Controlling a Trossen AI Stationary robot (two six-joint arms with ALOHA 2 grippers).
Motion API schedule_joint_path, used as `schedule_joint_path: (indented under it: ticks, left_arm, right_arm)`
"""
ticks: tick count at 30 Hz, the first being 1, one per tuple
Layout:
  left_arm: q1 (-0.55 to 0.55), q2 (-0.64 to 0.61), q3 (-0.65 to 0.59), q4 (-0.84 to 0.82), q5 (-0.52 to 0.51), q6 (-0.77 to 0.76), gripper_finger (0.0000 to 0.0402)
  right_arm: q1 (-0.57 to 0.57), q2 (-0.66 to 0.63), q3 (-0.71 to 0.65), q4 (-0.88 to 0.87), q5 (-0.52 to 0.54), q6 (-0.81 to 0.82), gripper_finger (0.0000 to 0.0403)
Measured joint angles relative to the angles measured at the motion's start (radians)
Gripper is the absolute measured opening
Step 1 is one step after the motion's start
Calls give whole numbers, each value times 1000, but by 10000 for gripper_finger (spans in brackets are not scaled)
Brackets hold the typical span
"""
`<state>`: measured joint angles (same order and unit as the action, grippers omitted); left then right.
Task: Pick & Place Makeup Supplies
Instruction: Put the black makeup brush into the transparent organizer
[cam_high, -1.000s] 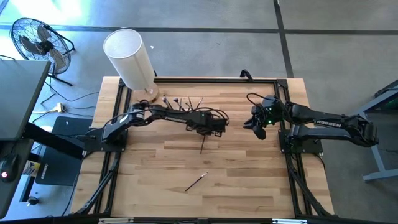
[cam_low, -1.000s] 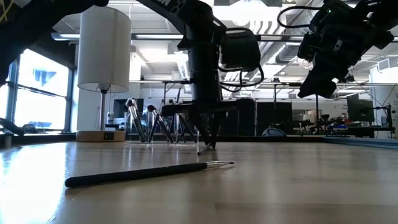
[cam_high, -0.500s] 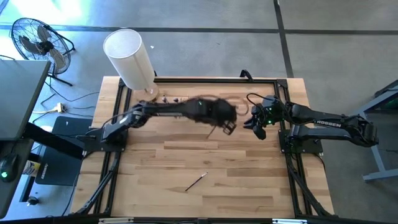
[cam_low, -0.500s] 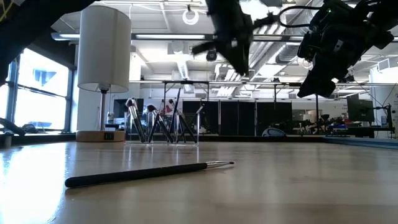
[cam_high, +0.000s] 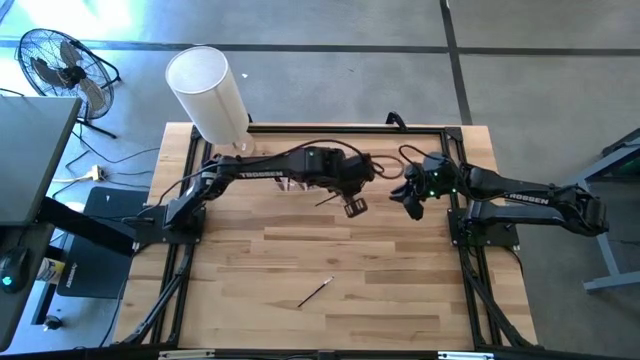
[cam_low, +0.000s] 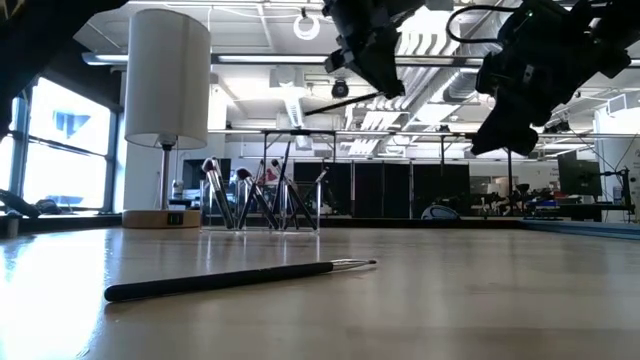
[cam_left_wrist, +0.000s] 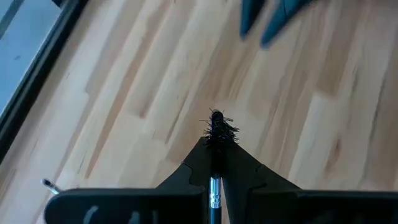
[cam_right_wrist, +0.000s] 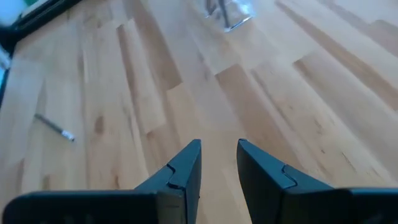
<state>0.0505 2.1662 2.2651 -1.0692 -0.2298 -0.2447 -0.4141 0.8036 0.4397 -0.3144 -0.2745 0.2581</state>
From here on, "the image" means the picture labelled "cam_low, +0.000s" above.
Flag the black aluminium table frame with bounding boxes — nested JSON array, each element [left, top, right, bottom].
[[0, 213, 640, 241]]

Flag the silver ventilation duct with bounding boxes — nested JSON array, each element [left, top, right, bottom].
[[439, 9, 501, 104]]

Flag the long ceiling light bar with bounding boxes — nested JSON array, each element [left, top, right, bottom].
[[82, 52, 486, 69]]

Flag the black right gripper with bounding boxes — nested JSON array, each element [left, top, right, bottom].
[[469, 0, 607, 158]]

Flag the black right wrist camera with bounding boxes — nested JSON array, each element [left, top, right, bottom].
[[474, 49, 507, 97]]

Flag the black metal workstation frame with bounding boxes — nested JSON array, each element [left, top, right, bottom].
[[261, 128, 515, 219]]

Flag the black partition panels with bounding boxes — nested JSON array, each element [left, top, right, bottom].
[[293, 160, 471, 219]]

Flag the black computer monitor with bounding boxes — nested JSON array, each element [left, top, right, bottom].
[[557, 158, 604, 198], [181, 158, 233, 190]]

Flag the white domed device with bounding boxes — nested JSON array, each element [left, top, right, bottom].
[[420, 204, 462, 221]]

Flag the clear acrylic brush organizer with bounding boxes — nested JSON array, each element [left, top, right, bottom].
[[199, 179, 322, 234]]

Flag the black slanted bar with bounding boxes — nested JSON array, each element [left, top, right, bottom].
[[0, 188, 42, 219]]

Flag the white coiled cable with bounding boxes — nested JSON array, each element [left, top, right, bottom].
[[292, 13, 322, 42]]

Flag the white-shade wooden-base table lamp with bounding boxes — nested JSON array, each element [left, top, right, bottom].
[[122, 8, 212, 230]]

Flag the black round ceiling camera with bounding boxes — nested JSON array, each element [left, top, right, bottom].
[[330, 78, 351, 100]]

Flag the long thin black makeup brush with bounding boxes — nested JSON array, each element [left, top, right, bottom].
[[103, 258, 378, 304]]

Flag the cluttered black workbench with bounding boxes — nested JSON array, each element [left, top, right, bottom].
[[494, 167, 637, 224]]

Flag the large window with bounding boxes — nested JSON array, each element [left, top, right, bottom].
[[0, 74, 119, 214]]

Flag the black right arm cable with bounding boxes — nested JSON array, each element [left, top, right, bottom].
[[445, 3, 522, 46]]

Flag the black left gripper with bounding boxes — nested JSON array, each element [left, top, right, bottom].
[[322, 0, 427, 100]]

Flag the dark-headed makeup brush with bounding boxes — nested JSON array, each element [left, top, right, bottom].
[[235, 167, 280, 231]]

